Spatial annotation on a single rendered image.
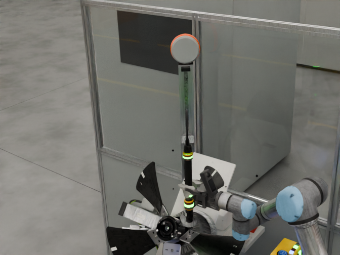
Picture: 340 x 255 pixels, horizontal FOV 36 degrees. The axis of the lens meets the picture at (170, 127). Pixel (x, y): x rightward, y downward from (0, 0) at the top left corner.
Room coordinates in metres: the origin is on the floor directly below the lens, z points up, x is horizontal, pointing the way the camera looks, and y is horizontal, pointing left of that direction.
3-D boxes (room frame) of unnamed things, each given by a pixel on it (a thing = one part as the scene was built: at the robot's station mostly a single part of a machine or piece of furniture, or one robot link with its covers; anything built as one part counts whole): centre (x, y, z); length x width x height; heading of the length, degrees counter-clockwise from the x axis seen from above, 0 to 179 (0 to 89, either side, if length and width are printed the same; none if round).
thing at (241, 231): (1.85, -0.30, 1.34); 0.11 x 0.08 x 0.11; 128
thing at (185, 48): (2.72, -0.10, 1.88); 0.17 x 0.15 x 0.16; 53
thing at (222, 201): (1.89, -0.23, 1.45); 0.08 x 0.05 x 0.08; 143
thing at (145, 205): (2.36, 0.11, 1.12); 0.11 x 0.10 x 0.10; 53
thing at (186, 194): (1.97, -0.06, 1.44); 0.09 x 0.03 x 0.06; 63
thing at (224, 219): (2.58, -0.27, 0.92); 0.17 x 0.16 x 0.11; 143
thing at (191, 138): (2.63, -0.10, 1.35); 0.10 x 0.07 x 0.08; 178
